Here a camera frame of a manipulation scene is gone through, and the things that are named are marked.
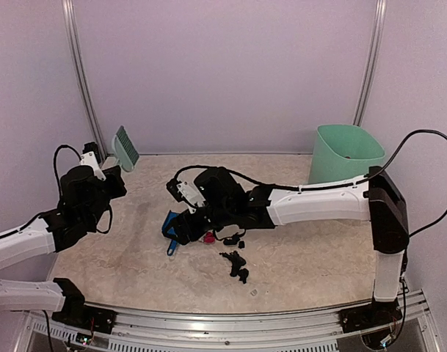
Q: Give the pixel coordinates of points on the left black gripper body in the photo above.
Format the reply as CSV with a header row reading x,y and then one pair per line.
x,y
117,189

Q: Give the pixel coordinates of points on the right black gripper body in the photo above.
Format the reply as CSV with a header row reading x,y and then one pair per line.
x,y
195,231

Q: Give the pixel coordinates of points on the blue plastic dustpan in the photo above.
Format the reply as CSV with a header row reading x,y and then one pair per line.
x,y
173,245

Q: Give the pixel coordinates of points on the green hand brush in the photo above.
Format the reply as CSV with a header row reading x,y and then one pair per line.
x,y
124,151

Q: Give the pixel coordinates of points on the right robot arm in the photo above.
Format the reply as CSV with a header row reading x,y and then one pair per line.
x,y
220,197

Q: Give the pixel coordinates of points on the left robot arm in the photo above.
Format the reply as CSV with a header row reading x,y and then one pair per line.
x,y
84,199

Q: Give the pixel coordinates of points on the black paper scrap large lower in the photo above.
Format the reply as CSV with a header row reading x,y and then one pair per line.
x,y
237,265

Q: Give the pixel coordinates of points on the green plastic waste bin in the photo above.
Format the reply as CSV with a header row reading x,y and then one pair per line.
x,y
343,151

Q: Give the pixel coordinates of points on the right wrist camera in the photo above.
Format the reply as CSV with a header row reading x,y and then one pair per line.
x,y
183,191

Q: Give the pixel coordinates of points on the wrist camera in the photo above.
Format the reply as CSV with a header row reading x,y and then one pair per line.
x,y
90,157
183,191

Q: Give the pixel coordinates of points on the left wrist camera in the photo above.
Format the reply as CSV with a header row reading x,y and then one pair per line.
x,y
90,157

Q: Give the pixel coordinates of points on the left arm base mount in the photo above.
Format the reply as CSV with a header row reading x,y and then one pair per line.
x,y
83,316

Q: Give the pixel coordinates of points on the aluminium front rail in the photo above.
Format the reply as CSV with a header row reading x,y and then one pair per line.
x,y
145,330

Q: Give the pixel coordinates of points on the left aluminium frame post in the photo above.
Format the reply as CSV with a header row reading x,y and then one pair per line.
x,y
81,77

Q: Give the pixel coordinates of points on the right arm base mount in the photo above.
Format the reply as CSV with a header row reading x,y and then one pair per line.
x,y
369,315

